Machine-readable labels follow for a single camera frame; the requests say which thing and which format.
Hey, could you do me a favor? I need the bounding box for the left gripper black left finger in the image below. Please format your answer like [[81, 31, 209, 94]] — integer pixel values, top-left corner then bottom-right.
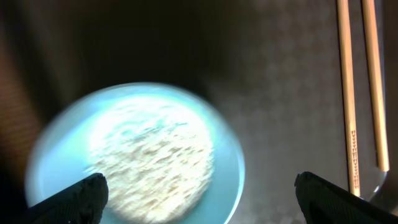
[[26, 173, 109, 224]]

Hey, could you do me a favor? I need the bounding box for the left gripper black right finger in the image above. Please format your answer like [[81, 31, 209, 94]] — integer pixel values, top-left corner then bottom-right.
[[294, 172, 397, 224]]

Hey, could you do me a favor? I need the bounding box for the light blue rice bowl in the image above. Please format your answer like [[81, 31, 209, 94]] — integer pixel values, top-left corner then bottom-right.
[[25, 83, 245, 224]]

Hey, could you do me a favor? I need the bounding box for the brown serving tray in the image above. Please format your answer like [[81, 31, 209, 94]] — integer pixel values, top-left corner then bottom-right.
[[0, 0, 398, 224]]

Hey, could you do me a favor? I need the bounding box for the left wooden chopstick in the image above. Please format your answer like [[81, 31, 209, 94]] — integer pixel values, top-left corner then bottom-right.
[[336, 0, 361, 197]]

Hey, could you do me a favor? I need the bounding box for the wooden chopstick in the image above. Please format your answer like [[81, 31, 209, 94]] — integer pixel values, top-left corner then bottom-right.
[[336, 0, 361, 197], [362, 0, 390, 172]]

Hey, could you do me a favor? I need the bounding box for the right wooden chopstick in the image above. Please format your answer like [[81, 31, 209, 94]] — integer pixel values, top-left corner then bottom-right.
[[362, 0, 390, 172]]

